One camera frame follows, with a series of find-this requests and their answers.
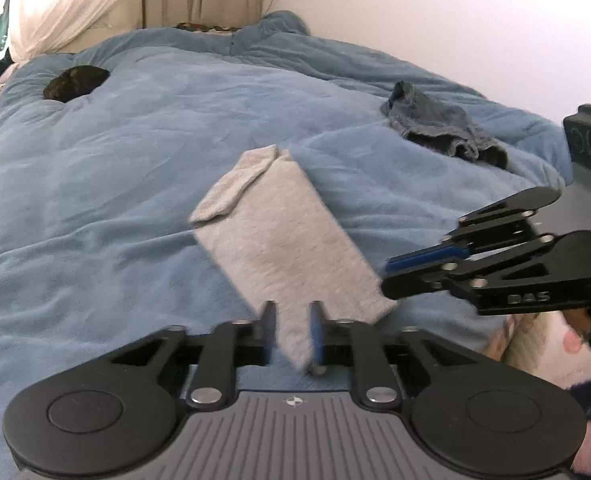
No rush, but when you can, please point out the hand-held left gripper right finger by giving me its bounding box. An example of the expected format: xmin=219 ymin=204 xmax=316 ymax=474
xmin=308 ymin=300 xmax=477 ymax=410

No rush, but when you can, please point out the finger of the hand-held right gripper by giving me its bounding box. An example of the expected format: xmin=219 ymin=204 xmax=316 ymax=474
xmin=385 ymin=187 xmax=562 ymax=269
xmin=380 ymin=233 xmax=567 ymax=302

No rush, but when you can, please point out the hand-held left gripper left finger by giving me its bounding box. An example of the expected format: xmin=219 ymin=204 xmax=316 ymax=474
xmin=110 ymin=300 xmax=278 ymax=410

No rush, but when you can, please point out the grey ribbed shirt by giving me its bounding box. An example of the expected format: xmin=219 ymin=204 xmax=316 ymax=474
xmin=188 ymin=144 xmax=399 ymax=372

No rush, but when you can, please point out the person's printed cream pajamas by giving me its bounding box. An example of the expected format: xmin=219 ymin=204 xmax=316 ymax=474
xmin=485 ymin=310 xmax=591 ymax=392

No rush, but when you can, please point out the blue denim garment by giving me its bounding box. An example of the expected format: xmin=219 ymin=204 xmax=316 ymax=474
xmin=381 ymin=80 xmax=509 ymax=169

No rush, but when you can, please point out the blue fleece blanket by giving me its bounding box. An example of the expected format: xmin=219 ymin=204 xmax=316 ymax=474
xmin=0 ymin=10 xmax=579 ymax=411

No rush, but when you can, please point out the patterned pillow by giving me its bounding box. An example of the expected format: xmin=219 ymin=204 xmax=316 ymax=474
xmin=173 ymin=21 xmax=237 ymax=35

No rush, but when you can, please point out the dark curled-up cat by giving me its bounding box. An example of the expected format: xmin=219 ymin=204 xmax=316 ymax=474
xmin=43 ymin=65 xmax=111 ymax=104

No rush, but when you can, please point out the white sheer curtain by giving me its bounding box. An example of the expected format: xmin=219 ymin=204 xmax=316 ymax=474
xmin=8 ymin=0 xmax=137 ymax=64

